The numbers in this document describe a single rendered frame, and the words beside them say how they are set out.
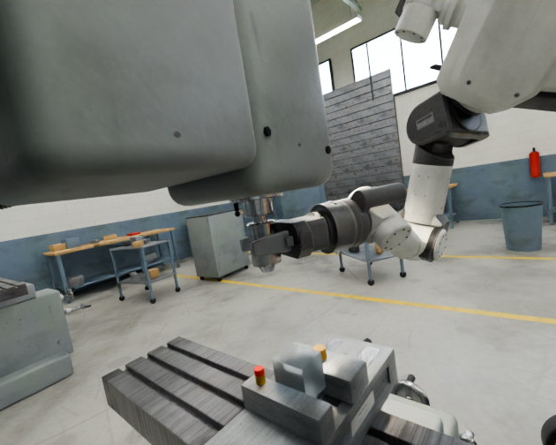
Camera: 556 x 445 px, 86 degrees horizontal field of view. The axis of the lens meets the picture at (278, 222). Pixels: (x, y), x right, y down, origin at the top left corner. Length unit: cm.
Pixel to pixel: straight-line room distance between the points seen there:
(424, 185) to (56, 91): 72
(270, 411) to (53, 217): 666
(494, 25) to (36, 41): 60
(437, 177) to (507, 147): 706
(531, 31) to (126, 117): 59
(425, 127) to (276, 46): 46
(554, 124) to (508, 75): 719
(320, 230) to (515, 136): 746
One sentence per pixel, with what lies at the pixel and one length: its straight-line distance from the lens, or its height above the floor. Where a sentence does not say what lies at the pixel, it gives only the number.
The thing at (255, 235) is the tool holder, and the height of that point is 125.
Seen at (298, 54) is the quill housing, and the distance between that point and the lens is 45.
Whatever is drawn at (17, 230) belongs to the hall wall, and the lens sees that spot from 690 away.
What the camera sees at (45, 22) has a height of 143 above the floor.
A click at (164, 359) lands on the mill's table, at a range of 95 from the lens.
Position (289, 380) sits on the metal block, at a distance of 51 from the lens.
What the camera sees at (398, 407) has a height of 83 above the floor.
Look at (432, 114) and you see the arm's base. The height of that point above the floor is 143.
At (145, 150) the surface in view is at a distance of 24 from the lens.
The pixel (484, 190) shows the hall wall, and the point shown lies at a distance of 789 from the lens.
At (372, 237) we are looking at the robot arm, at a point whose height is 120.
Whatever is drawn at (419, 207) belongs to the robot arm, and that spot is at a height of 122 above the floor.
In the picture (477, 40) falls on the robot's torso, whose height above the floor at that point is 151.
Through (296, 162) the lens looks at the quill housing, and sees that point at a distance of 39.
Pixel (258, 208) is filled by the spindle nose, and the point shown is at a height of 129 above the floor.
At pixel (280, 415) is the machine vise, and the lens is 51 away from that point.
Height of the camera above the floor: 131
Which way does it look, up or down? 6 degrees down
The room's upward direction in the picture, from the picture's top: 9 degrees counter-clockwise
